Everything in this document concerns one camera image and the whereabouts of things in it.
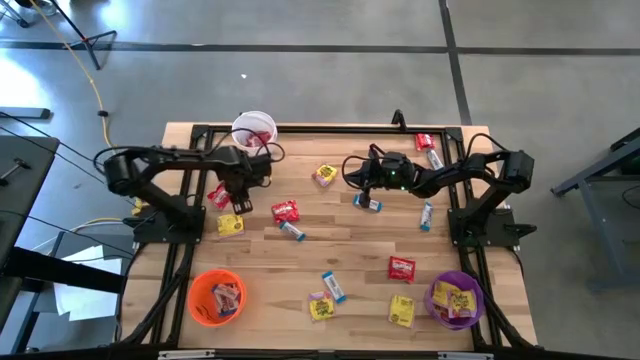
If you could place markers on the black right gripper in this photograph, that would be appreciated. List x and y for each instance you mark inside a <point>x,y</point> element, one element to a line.
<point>395,182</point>

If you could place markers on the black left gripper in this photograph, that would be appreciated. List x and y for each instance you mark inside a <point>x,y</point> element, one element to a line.
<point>247,172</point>

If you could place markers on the red Skittles candy packet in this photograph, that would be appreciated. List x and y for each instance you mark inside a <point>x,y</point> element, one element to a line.
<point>262,136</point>
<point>250,141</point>
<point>424,141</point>
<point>285,211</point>
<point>219,196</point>
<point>401,269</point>

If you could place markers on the blue white candy bar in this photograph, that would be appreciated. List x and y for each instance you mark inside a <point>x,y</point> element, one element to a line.
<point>292,231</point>
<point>426,216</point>
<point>227,306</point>
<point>225,292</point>
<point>376,205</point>
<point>334,287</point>

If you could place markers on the silver white candy bar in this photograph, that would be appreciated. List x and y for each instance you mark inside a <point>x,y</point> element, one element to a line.
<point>434,159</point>

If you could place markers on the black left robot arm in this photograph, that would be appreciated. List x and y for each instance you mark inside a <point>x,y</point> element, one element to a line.
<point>165,155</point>

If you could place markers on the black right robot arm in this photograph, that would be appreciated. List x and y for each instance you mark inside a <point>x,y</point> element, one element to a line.
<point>450,175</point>

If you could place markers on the white paper cup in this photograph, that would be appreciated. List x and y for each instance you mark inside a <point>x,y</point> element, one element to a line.
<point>240,120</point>

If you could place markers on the orange plastic bucket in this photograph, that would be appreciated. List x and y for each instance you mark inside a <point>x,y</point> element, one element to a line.
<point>200,300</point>

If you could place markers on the purple plastic bucket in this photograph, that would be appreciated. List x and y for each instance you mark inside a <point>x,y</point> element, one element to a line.
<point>430,320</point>

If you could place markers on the white paper sheets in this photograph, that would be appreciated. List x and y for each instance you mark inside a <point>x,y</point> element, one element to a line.
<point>85,305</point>

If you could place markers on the black furniture beam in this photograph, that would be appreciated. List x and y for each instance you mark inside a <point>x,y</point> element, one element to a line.
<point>60,270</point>

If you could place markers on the black tripod stand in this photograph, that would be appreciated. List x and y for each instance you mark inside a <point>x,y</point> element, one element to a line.
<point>92,50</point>

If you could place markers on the black side table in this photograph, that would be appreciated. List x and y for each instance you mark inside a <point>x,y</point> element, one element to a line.
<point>25,210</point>

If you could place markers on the small black tool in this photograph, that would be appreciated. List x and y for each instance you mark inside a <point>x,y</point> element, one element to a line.
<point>20,163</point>

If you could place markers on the flat black floor bar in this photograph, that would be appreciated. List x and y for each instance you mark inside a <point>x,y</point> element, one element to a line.
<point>25,113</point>

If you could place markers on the grey metal table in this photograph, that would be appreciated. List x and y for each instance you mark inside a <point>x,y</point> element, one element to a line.
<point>604,235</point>

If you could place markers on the grey stand leg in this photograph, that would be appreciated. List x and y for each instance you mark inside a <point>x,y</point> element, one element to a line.
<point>15,15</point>

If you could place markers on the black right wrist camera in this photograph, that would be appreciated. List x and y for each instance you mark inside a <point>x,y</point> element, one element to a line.
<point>395,162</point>

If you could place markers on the black table edge bracket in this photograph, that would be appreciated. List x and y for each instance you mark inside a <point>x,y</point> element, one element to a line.
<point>398,120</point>

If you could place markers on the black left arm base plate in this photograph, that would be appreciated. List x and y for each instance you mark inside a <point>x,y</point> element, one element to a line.
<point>150,232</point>

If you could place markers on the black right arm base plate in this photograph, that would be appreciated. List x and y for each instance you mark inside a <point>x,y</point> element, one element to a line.
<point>495,227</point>

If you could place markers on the silver metal bracket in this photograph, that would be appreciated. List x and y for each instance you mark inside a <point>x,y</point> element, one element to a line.
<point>185,354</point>
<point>465,356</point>

